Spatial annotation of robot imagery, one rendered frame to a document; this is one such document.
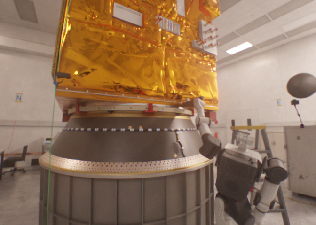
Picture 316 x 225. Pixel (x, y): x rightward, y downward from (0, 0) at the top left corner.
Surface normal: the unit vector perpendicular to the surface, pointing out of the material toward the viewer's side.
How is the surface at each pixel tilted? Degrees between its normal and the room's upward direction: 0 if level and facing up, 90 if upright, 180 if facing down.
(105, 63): 90
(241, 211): 65
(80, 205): 90
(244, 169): 101
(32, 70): 90
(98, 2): 92
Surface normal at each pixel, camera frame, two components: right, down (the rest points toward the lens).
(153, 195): 0.33, -0.13
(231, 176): -0.58, 0.33
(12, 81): 0.54, -0.11
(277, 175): -0.56, 0.08
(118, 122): 0.00, -0.58
